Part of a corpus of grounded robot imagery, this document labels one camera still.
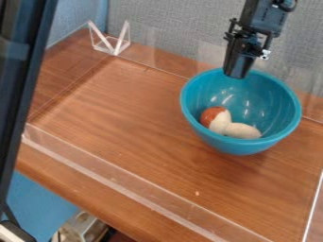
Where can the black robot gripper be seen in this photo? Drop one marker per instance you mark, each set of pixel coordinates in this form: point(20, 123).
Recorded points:
point(251, 33)

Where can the blue plastic bowl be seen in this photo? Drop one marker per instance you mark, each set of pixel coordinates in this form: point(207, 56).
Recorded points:
point(259, 100)

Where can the white brown-capped toy mushroom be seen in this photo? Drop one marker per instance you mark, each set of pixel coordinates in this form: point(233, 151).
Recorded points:
point(216, 120)

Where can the clear acrylic back barrier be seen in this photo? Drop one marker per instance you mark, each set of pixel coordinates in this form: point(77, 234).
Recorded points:
point(187, 56)

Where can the clear acrylic barrier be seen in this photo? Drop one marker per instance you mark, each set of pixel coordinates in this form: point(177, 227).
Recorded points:
point(187, 56)
point(212, 226)

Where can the clear acrylic front barrier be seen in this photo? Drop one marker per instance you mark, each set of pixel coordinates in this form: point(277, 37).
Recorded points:
point(212, 226)

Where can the white device under table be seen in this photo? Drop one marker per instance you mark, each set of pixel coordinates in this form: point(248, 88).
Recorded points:
point(81, 228)

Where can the clear acrylic corner bracket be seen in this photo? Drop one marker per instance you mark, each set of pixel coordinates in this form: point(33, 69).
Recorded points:
point(107, 44)

